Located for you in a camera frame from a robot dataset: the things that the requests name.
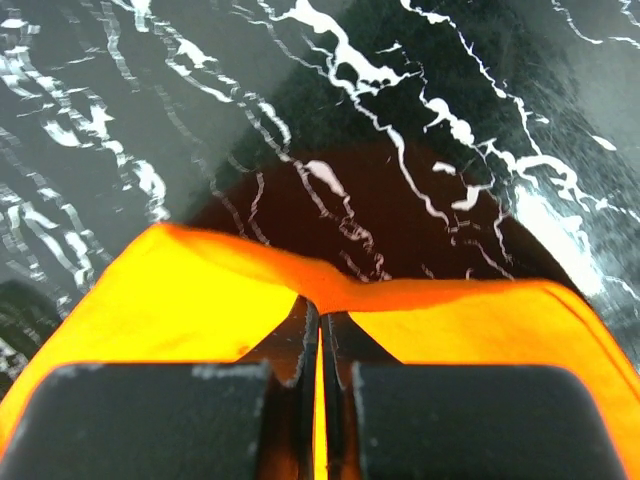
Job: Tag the black marbled table mat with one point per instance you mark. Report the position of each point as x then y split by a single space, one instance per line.
392 139

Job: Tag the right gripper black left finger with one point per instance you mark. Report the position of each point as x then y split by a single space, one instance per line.
251 419

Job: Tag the orange t shirt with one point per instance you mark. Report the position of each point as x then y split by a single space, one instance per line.
182 295

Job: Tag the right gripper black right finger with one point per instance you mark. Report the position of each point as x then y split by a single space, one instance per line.
389 419

